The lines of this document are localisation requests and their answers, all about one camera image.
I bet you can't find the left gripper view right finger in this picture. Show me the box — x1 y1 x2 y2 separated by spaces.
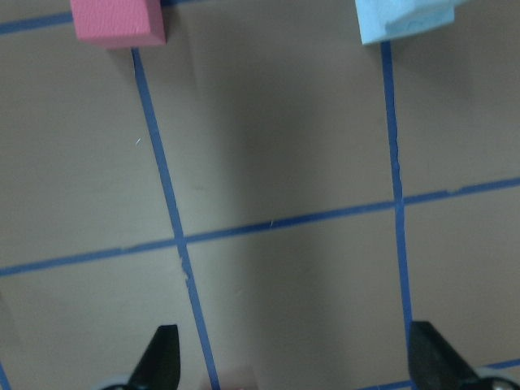
408 321 486 390

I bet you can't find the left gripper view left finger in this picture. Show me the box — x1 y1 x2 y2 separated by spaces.
125 325 180 390

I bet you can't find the light blue foam block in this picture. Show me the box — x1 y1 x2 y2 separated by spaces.
355 0 463 45

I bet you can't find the red pink foam block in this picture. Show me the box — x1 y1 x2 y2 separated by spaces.
70 0 166 50

